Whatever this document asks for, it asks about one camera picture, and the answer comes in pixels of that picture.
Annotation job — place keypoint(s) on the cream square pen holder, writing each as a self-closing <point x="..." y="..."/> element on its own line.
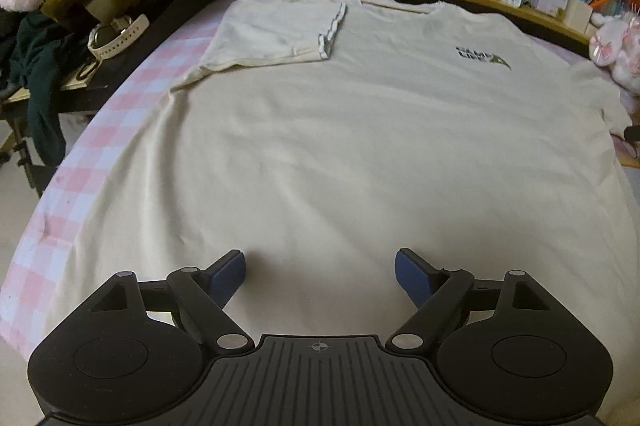
<point x="580" y="16"/>

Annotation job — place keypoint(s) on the dark green cloth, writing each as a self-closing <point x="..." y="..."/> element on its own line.
<point x="42" y="96"/>

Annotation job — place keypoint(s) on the cream printed t-shirt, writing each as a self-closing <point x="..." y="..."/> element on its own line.
<point x="320" y="131"/>

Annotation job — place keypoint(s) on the pink checked cartoon table mat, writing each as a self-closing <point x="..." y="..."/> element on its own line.
<point x="100" y="131"/>

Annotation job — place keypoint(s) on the white pink plush bunny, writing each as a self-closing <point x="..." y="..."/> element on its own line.
<point x="617" y="51"/>

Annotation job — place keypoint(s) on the small wooden board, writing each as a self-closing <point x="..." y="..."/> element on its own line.
<point x="75" y="81"/>

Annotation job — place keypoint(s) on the cream wrist watch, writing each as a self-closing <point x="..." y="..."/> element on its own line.
<point x="107" y="51"/>

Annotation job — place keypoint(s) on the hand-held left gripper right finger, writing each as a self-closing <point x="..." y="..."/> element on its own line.
<point x="412" y="278"/>

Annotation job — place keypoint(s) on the black side table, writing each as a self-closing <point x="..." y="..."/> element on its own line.
<point x="170" y="13"/>

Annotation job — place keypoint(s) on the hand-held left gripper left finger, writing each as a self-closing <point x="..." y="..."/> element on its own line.
<point x="229" y="277"/>

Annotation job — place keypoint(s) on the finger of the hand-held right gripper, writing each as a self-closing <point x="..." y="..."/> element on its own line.
<point x="632" y="133"/>

